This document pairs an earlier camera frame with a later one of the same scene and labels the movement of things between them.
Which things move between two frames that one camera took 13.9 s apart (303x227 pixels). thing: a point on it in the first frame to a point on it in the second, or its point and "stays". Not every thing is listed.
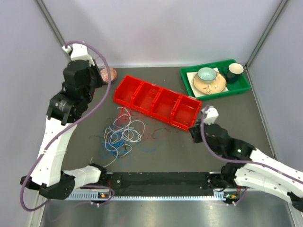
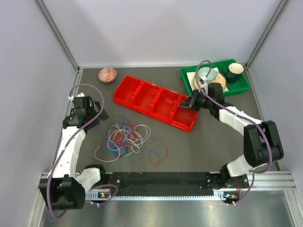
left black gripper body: (96, 81) to (92, 112)
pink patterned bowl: (104, 75) stays
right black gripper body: (197, 136) to (202, 101)
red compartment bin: (173, 109) stays
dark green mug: (234, 72) stays
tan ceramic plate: (213, 87) stays
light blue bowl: (207, 74) stays
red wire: (128, 121) to (159, 162)
